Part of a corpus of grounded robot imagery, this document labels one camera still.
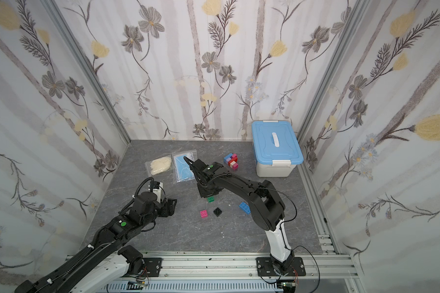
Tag black lego brick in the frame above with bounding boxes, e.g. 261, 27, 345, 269
213, 208, 222, 217

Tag pink lego brick bottom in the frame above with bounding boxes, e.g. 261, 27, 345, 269
200, 210, 208, 219

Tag blue lego brick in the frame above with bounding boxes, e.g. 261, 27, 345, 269
239, 202, 251, 214
224, 153, 232, 164

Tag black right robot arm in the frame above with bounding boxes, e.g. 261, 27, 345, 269
183, 156, 318, 276

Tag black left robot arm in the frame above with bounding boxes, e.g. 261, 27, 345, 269
15, 177, 177, 293

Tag bagged blue face mask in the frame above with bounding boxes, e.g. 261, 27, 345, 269
172, 150, 198, 183

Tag bagged cream gloves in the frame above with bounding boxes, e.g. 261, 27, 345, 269
145, 156, 172, 177

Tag blue lid storage box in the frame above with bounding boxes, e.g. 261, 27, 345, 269
252, 120, 304, 178

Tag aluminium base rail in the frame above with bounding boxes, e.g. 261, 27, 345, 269
54, 250, 360, 293

